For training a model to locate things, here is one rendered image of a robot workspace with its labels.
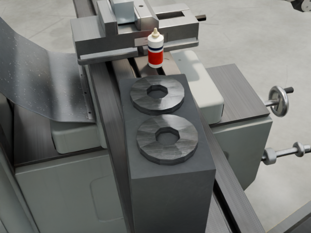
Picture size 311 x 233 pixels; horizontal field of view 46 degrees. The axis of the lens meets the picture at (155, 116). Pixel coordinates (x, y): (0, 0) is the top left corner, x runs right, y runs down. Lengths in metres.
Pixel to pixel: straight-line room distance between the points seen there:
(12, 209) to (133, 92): 0.64
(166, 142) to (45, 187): 0.66
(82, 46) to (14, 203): 0.48
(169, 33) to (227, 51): 1.80
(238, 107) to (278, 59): 1.65
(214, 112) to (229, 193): 0.41
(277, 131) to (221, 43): 0.95
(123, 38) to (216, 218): 0.55
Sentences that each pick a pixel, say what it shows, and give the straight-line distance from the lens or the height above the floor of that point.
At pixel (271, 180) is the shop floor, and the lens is 2.00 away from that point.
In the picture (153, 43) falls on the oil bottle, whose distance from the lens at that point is 0.94.
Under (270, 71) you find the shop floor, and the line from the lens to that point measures 2.68.
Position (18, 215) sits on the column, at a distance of 1.18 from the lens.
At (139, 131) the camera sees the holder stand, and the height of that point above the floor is 1.16.
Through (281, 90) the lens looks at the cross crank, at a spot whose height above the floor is 0.72.
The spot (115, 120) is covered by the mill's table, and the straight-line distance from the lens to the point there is 0.84.
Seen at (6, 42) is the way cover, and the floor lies 1.02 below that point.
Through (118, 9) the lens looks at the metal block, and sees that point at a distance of 1.00.
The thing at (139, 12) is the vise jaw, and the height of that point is 1.07.
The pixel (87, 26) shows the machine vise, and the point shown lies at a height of 1.03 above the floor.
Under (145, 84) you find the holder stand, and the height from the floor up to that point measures 1.16.
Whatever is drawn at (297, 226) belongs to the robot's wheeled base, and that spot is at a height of 0.59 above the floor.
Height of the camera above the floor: 1.55
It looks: 44 degrees down
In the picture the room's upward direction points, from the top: straight up
